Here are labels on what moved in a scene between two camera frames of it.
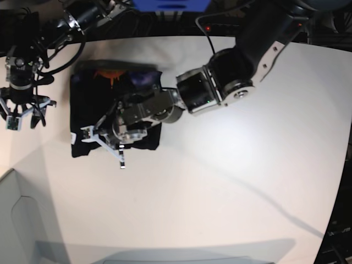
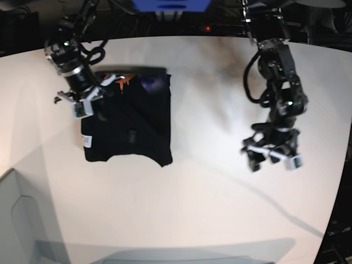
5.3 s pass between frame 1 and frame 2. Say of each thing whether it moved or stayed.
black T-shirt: moved
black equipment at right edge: stayed
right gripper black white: moved
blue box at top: stayed
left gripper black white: moved
